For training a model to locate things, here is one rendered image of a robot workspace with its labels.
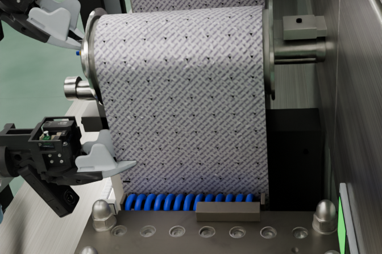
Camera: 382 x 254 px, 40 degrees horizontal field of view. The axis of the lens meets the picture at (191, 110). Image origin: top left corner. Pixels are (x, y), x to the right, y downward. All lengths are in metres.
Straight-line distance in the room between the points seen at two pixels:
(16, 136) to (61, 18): 0.20
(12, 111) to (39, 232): 2.46
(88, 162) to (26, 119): 2.54
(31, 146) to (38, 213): 0.30
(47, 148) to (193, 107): 0.24
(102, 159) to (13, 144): 0.14
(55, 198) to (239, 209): 0.30
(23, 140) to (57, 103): 2.59
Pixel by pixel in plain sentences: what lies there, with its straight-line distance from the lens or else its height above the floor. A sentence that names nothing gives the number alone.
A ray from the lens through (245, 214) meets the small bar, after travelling 0.79.
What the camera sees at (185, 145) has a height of 1.13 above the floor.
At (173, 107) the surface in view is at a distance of 0.76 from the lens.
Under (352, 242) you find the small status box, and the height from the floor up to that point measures 1.22.
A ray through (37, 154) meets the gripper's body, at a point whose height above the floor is 1.14.
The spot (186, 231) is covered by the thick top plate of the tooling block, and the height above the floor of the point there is 1.03.
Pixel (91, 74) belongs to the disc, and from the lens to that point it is 0.76.
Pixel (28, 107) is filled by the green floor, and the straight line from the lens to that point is 3.48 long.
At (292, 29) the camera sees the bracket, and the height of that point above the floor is 1.29.
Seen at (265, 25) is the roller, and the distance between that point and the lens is 0.73.
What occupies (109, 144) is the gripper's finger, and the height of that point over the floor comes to 1.12.
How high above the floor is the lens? 1.58
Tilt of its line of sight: 31 degrees down
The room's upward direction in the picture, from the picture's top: 7 degrees counter-clockwise
